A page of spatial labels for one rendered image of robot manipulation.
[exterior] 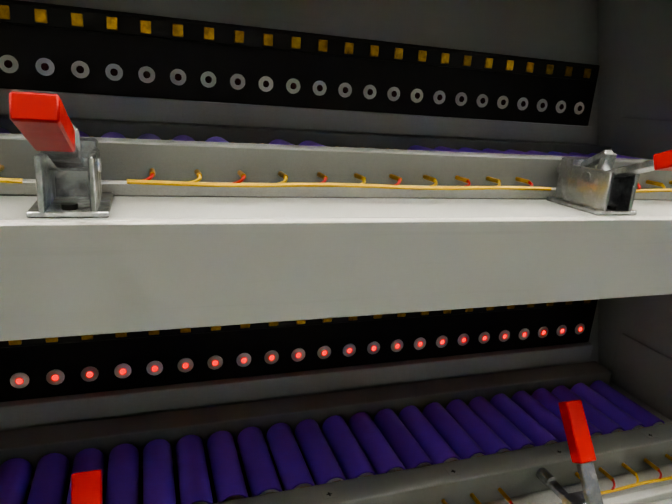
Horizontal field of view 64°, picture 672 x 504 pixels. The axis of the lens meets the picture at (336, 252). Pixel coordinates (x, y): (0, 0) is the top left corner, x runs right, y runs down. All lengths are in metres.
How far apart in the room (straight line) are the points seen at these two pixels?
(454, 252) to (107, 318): 0.15
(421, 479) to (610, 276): 0.16
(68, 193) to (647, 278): 0.30
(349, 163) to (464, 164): 0.07
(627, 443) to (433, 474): 0.15
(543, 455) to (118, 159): 0.32
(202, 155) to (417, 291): 0.12
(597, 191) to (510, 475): 0.19
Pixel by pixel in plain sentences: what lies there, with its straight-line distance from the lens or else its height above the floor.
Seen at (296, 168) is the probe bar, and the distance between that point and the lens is 0.28.
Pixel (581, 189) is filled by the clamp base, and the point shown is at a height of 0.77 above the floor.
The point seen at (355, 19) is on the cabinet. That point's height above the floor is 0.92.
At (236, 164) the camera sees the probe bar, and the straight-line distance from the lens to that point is 0.27.
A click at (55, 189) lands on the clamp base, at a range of 0.25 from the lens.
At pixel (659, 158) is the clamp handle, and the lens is 0.31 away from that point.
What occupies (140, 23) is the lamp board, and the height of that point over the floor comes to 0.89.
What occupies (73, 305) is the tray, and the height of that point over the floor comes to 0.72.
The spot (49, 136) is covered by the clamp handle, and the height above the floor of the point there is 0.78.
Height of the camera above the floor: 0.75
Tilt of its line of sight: 2 degrees down
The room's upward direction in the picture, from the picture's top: 1 degrees counter-clockwise
